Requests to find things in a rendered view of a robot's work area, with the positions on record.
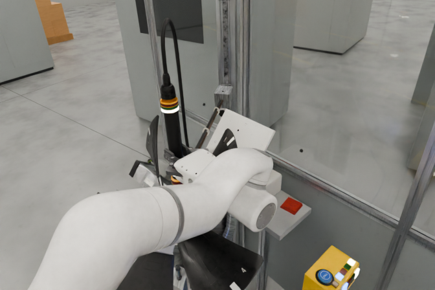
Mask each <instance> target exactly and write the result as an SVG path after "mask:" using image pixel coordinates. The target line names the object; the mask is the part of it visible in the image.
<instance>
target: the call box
mask: <svg viewBox="0 0 435 290"><path fill-rule="evenodd" d="M349 259H352V258H350V257H349V256H348V255H346V254H344V253H343V252H342V251H340V250H338V249H337V248H336V247H334V246H331V247H330V248H329V249H328V250H327V251H326V252H325V253H324V254H323V255H322V256H321V257H320V258H319V259H318V260H317V261H316V262H315V263H314V264H313V266H312V267H311V268H310V269H309V270H308V271H307V272H306V273H305V275H304V283H303V287H302V290H342V288H343V286H344V285H345V284H346V283H347V281H348V280H349V279H350V278H351V276H352V275H353V274H354V273H355V271H356V270H357V269H358V268H359V262H357V261H355V260H354V259H352V260H353V261H355V264H354V265H353V266H352V265H351V269H350V270H349V271H348V270H347V269H346V270H347V271H348V272H347V273H346V275H345V276H344V275H343V274H342V273H341V275H343V276H344V277H343V279H342V280H339V279H338V278H336V277H335V276H336V275H337V273H340V270H341V269H342V268H344V265H345V264H346V263H347V264H349V263H348V260H349ZM349 265H350V264H349ZM323 269H324V270H326V271H329V272H330V273H331V275H332V279H331V282H330V283H328V284H325V283H323V282H321V281H320V280H319V279H318V272H319V271H321V270H323ZM344 269H345V268H344ZM333 281H336V282H337V283H339V286H338V287H337V288H334V287H333V286H332V285H331V283H332V282H333Z"/></svg>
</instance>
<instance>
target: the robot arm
mask: <svg viewBox="0 0 435 290"><path fill-rule="evenodd" d="M182 146H183V155H184V156H185V157H183V158H182V159H179V158H177V157H175V155H174V153H172V152H171V151H170V150H168V149H167V148H165V149H164V158H165V159H166V160H167V161H169V162H170V163H169V166H168V167H167V169H166V174H167V175H173V176H175V178H176V179H177V180H178V181H180V182H181V183H183V184H177V185H168V186H154V187H148V188H136V189H130V190H119V191H113V192H104V193H101V194H95V195H92V196H90V197H87V198H85V199H83V200H81V201H79V202H78V203H77V204H75V205H74V206H73V207H72V208H70V209H69V210H68V212H67V213H66V214H65V215H64V216H63V217H62V219H61V221H60V222H59V224H58V226H57V228H56V230H55V232H54V234H53V237H52V239H51V241H50V243H49V246H48V248H47V251H46V253H45V256H44V258H43V261H42V263H41V265H40V267H39V269H38V271H37V273H36V275H35V277H34V279H33V281H32V283H31V285H30V286H29V288H28V290H116V289H117V287H118V286H119V285H120V284H121V282H122V281H123V279H124V278H125V277H126V275H127V273H128V271H129V270H130V268H131V266H132V264H133V262H134V261H135V259H136V258H138V257H140V256H144V255H145V254H149V253H151V252H155V251H157V250H160V249H163V248H165V247H169V246H171V245H174V244H176V243H179V242H182V241H184V240H188V239H190V238H193V237H196V236H198V235H201V234H204V233H206V232H208V231H210V230H212V229H213V228H214V227H216V226H217V225H218V223H219V222H220V221H221V220H222V219H223V217H224V215H225V214H226V213H227V212H228V213H229V214H231V215H232V216H233V217H235V218H236V219H237V220H238V221H240V222H241V223H243V224H244V225H245V226H246V227H247V228H249V229H250V230H252V231H253V232H259V231H261V230H263V229H264V228H265V227H266V226H267V225H268V224H269V223H270V222H271V220H272V219H273V217H274V215H275V213H276V209H277V200H276V198H275V196H273V195H271V194H270V193H268V192H267V191H266V185H267V182H268V180H269V178H270V175H271V172H272V170H273V160H272V158H271V156H270V155H269V154H268V153H266V152H264V151H263V150H259V149H257V148H234V149H231V150H227V151H224V152H223V153H221V154H220V155H218V156H217V157H215V156H214V155H212V154H211V153H210V152H209V150H208V148H203V149H199V148H193V147H187V146H185V145H184V144H183V143H182ZM174 168H175V169H174Z"/></svg>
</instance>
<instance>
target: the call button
mask: <svg viewBox="0 0 435 290"><path fill-rule="evenodd" d="M318 279H319V280H320V281H321V282H323V283H325V284H328V283H330V282H331V279H332V275H331V273H330V272H329V271H326V270H324V269H323V270H321V271H319V272H318Z"/></svg>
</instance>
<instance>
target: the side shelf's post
mask: <svg viewBox="0 0 435 290"><path fill-rule="evenodd" d="M269 236H270V234H269V233H268V232H267V231H266V230H264V229H263V230H261V231H259V242H258V254H259V255H262V256H263V263H262V266H261V267H260V269H259V270H258V272H257V285H256V290H266V282H267V264H268V254H269Z"/></svg>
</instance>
